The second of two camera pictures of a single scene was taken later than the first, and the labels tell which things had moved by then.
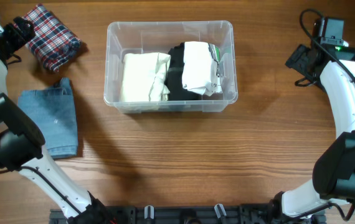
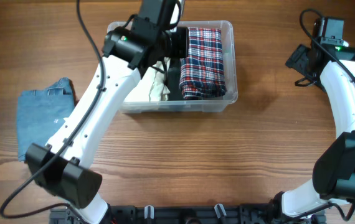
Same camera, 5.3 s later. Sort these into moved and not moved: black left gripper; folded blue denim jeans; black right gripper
Moved: black left gripper
Not moved: folded blue denim jeans; black right gripper
